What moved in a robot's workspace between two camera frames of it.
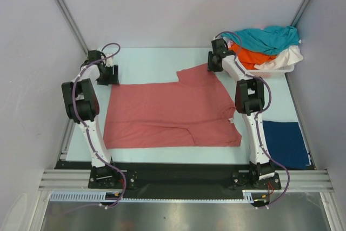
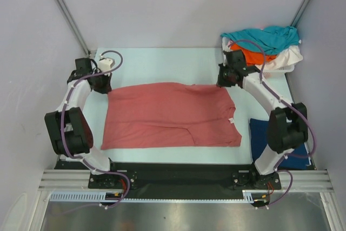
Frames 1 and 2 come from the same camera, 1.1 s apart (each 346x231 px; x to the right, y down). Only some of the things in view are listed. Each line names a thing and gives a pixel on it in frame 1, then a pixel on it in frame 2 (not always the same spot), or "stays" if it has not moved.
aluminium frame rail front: (317, 180) stays
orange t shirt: (249, 59) stays
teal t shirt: (271, 40) stays
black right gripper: (210, 67) to (221, 82)
